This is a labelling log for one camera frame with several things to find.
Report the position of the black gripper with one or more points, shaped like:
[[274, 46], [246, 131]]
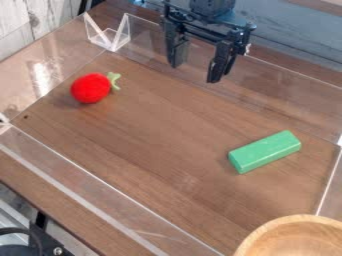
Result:
[[213, 22]]

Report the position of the red plush strawberry toy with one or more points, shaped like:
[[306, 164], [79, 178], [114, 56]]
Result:
[[94, 86]]

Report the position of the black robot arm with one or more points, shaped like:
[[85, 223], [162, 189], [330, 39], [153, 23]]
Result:
[[210, 21]]

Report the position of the clear acrylic table barrier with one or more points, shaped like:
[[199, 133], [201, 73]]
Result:
[[131, 171]]

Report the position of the green rectangular block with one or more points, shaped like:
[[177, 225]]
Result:
[[264, 151]]

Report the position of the wooden bowl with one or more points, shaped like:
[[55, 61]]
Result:
[[297, 235]]

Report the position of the black metal table bracket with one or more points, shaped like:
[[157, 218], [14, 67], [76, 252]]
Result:
[[42, 244]]

